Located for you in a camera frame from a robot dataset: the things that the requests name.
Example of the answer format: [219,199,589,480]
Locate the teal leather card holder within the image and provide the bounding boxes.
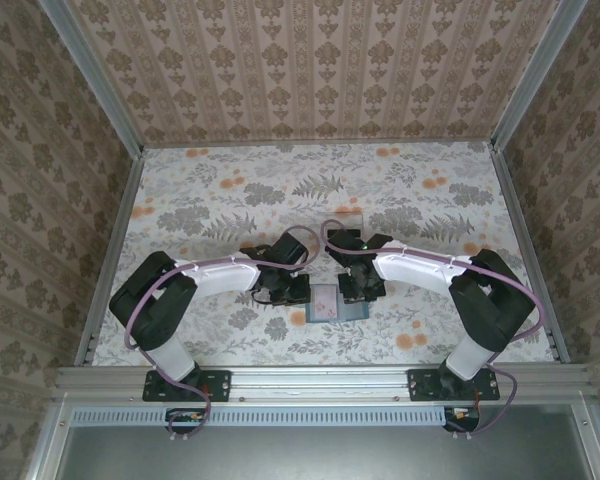
[303,283,369,324]

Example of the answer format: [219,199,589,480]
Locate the white VIP credit card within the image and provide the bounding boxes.
[312,285,339,321]

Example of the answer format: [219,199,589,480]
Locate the clear acrylic card tray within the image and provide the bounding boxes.
[324,209,366,239]

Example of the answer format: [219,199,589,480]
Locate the small wiring connector board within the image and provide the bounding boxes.
[165,407,206,426]
[444,405,481,426]

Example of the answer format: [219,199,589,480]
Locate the grey metal panel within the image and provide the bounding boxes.
[59,404,599,480]

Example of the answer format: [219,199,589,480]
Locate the aluminium mounting rail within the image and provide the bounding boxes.
[54,364,594,401]

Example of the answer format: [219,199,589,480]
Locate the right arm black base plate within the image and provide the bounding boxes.
[407,368,501,403]

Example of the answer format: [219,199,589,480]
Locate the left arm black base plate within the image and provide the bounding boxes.
[142,368,231,403]

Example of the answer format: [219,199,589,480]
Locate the grey slotted cable duct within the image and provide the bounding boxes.
[72,405,481,427]

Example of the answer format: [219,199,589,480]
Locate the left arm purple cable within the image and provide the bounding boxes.
[123,225,324,444]

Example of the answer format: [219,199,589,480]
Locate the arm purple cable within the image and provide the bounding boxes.
[320,219,542,441]
[123,225,324,444]

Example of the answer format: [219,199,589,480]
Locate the aluminium side rail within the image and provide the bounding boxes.
[489,147,571,364]
[74,149,146,366]

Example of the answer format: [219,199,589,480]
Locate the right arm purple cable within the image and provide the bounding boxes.
[320,219,542,441]

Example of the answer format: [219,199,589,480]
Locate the aluminium corner post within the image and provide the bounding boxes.
[489,0,591,154]
[38,0,146,159]

